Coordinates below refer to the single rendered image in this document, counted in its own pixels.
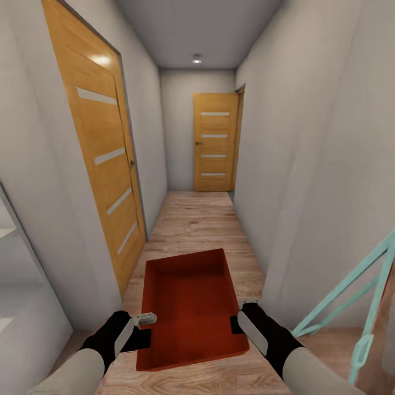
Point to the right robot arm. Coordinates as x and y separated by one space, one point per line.
302 372

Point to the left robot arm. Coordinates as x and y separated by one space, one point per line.
83 372

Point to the storage box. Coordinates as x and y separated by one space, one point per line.
193 298

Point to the door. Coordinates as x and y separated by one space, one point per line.
91 76
217 121

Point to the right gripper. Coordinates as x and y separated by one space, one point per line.
235 326

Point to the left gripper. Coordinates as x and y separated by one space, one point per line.
142 340

